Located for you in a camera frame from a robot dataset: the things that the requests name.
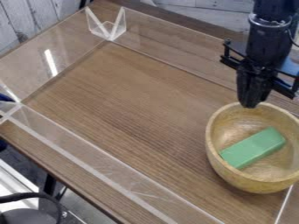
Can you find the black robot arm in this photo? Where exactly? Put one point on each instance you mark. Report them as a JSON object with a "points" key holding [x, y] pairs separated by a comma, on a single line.
{"points": [[275, 10]]}

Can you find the black table leg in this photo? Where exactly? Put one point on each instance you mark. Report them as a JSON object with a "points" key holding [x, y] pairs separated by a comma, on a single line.
{"points": [[49, 184]]}

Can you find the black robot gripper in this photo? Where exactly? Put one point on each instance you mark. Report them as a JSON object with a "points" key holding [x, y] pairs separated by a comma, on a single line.
{"points": [[262, 60]]}

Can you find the clear acrylic corner bracket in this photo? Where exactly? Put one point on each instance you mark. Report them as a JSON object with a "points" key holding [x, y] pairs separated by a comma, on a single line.
{"points": [[107, 30]]}

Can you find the brown wooden bowl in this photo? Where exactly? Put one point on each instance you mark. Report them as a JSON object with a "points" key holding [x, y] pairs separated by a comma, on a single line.
{"points": [[231, 124]]}

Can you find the clear acrylic tray wall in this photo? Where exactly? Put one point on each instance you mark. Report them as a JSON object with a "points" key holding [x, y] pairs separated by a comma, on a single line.
{"points": [[109, 115]]}

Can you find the black metal base plate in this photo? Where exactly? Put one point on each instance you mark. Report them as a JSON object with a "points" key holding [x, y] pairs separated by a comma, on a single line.
{"points": [[36, 211]]}

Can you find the green rectangular block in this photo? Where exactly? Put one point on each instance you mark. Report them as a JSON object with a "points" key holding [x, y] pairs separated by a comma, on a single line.
{"points": [[255, 147]]}

